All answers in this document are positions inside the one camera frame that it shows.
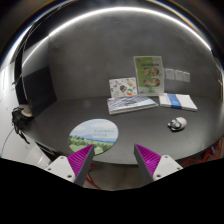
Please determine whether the blue patterned book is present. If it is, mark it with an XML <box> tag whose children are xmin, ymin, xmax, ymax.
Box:
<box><xmin>107</xmin><ymin>95</ymin><xmax>158</xmax><ymax>115</ymax></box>

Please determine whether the round landscape mouse pad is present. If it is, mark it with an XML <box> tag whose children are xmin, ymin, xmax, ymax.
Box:
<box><xmin>68</xmin><ymin>119</ymin><xmax>119</xmax><ymax>155</ymax></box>

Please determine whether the white and black computer mouse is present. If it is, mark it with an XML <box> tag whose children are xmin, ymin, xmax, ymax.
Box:
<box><xmin>168</xmin><ymin>117</ymin><xmax>187</xmax><ymax>131</ymax></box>

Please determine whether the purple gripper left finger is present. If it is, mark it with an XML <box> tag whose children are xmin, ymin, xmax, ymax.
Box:
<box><xmin>46</xmin><ymin>145</ymin><xmax>95</xmax><ymax>186</ymax></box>

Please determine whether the white and blue box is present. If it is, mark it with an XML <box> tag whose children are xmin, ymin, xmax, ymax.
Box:
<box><xmin>159</xmin><ymin>93</ymin><xmax>198</xmax><ymax>111</ymax></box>

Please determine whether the black monitor screen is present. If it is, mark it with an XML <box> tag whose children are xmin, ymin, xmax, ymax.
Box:
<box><xmin>23</xmin><ymin>67</ymin><xmax>57</xmax><ymax>117</ymax></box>

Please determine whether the red cable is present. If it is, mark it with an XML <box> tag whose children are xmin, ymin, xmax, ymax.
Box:
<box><xmin>179</xmin><ymin>136</ymin><xmax>224</xmax><ymax>168</ymax></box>

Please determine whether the white wall socket plate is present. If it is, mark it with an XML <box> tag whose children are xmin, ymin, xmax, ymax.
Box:
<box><xmin>166</xmin><ymin>69</ymin><xmax>175</xmax><ymax>80</ymax></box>
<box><xmin>175</xmin><ymin>70</ymin><xmax>184</xmax><ymax>81</ymax></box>
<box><xmin>183</xmin><ymin>72</ymin><xmax>190</xmax><ymax>82</ymax></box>

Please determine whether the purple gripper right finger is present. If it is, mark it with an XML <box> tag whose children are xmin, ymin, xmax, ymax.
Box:
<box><xmin>134</xmin><ymin>144</ymin><xmax>182</xmax><ymax>185</ymax></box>

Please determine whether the green standing poster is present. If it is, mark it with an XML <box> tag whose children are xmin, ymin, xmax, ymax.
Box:
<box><xmin>134</xmin><ymin>56</ymin><xmax>164</xmax><ymax>96</ymax></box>

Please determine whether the white illustrated card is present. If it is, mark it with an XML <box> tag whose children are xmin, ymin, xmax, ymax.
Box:
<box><xmin>109</xmin><ymin>77</ymin><xmax>137</xmax><ymax>98</ymax></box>

